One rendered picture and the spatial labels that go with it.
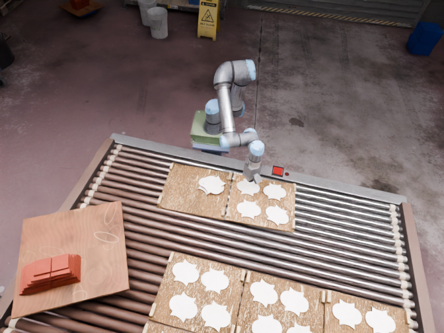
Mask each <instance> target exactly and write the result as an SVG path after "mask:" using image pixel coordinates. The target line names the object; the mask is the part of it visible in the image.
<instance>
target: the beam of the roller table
mask: <svg viewBox="0 0 444 333"><path fill-rule="evenodd" d="M110 138H111V139H114V140H115V143H116V144H117V145H123V146H126V147H132V148H135V149H141V150H144V151H150V152H153V153H159V154H162V155H168V156H171V157H177V158H180V159H186V160H189V161H195V162H199V163H204V164H207V165H213V166H217V167H222V168H227V169H231V170H237V171H240V172H243V170H244V164H245V163H247V162H246V161H240V160H236V159H231V158H227V157H222V156H219V155H212V154H209V153H204V152H200V151H195V150H191V149H185V148H181V147H176V146H172V145H167V144H164V143H157V142H154V141H148V140H145V139H140V138H136V137H130V136H126V135H121V134H117V133H113V134H112V135H111V136H110ZM272 168H273V167H270V166H264V165H262V170H261V172H260V176H264V177H267V178H273V179H276V180H282V181H285V182H290V183H294V184H300V185H304V186H309V187H312V188H318V189H321V190H327V191H331V192H336V193H339V194H345V195H349V196H354V197H357V198H363V199H366V200H372V201H376V202H381V203H384V204H392V205H395V206H399V205H400V204H401V202H404V203H407V199H406V196H401V195H398V194H393V193H389V192H384V191H380V190H374V189H370V188H365V187H361V186H356V185H353V184H346V183H343V182H338V181H334V180H329V179H325V178H319V177H315V176H310V175H306V174H301V173H298V172H291V171H288V170H283V177H278V176H273V175H272ZM285 172H288V173H289V176H286V175H285Z"/></svg>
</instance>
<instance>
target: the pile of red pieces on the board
mask: <svg viewBox="0 0 444 333"><path fill-rule="evenodd" d="M78 282H81V257H80V256H79V255H78V254H69V253H67V254H62V255H59V256H54V257H49V258H45V259H41V260H35V261H34V262H32V263H30V264H28V265H26V266H25V267H24V268H22V272H21V279H20V289H19V295H28V294H31V293H36V292H40V291H45V290H48V289H51V288H56V287H61V286H64V285H69V284H73V283H78Z"/></svg>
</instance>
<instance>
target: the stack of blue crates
mask: <svg viewBox="0 0 444 333"><path fill-rule="evenodd" d="M443 34H444V31H443V30H442V29H441V27H440V26H439V25H438V24H437V23H432V22H421V21H419V22H418V24H417V25H416V28H415V29H414V31H413V33H411V35H410V37H409V38H408V41H407V43H406V45H407V47H408V50H409V52H410V53H411V54H418V55H423V56H429V55H430V53H431V52H432V49H433V48H434V47H435V45H436V44H437V43H438V41H439V39H440V38H441V37H442V35H443Z"/></svg>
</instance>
